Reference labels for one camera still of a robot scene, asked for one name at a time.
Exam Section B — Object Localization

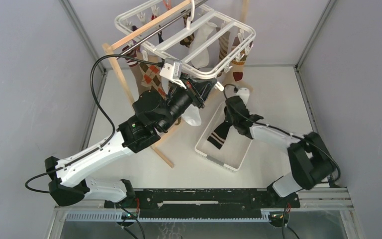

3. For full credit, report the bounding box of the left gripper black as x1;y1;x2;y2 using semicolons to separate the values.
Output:
158;73;216;132

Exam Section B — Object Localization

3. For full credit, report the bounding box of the white hanger clip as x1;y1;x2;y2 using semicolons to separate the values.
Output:
214;81;224;92

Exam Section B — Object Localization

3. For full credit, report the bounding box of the black sock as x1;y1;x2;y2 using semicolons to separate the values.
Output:
207;121;233;149

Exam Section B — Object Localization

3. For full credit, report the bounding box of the white plastic clip hanger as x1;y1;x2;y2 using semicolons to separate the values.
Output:
111;0;256;79

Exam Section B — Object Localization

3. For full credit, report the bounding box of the beige orange argyle sock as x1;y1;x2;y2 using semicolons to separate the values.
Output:
139;63;166;98

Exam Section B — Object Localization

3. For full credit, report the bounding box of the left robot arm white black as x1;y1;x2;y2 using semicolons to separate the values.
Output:
45;73;217;208

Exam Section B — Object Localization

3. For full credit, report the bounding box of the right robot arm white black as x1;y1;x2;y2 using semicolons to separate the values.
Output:
225;96;338;207

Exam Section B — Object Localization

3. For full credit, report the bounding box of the white plastic basket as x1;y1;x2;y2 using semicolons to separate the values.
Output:
194;102;252;171

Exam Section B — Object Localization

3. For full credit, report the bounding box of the white sock hanging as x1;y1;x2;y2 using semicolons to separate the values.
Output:
188;21;217;70

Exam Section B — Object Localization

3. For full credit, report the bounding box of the brown yellow argyle sock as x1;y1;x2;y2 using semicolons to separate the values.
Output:
180;13;194;48

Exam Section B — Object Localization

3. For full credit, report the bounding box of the navy blue sock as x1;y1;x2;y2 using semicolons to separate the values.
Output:
157;31;164;43

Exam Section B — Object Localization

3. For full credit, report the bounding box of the metal hanging rod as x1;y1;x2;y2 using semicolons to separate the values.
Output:
111;0;207;54

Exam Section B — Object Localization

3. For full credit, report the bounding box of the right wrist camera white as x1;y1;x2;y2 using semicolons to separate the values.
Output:
235;87;250;105

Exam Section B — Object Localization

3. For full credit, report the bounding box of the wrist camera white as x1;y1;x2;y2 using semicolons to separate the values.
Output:
235;87;250;105
160;58;186;89

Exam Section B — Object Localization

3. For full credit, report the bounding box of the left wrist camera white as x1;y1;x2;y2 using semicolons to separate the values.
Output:
160;58;186;89

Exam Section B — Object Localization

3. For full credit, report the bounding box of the wooden rack frame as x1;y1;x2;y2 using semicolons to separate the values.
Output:
85;0;256;166

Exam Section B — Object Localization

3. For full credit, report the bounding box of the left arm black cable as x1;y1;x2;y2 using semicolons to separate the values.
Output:
24;54;165;194

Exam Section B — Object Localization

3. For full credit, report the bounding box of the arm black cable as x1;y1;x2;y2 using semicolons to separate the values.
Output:
24;54;165;194
223;83;342;183

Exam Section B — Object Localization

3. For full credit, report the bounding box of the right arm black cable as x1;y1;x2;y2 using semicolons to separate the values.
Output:
223;83;342;183

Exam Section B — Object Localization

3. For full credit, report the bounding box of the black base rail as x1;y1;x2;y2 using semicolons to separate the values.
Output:
104;188;300;220

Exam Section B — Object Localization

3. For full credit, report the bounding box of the white cable duct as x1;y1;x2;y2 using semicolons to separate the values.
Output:
65;211;289;223

